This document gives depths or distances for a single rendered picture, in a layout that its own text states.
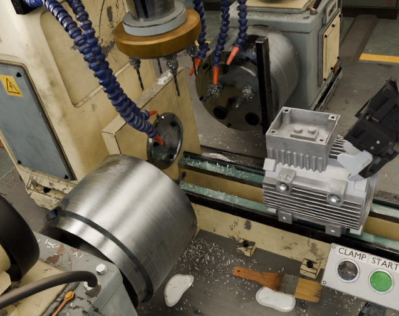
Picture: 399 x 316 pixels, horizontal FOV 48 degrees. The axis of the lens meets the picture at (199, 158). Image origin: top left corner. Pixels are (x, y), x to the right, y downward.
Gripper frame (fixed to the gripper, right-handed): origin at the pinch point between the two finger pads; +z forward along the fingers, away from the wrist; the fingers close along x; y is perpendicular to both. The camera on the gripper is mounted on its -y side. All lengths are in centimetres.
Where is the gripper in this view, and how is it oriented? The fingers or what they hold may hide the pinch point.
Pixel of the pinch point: (356, 176)
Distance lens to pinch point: 86.6
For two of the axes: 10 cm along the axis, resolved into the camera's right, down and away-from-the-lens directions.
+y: -8.2, -5.6, 0.9
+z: -3.0, 5.6, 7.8
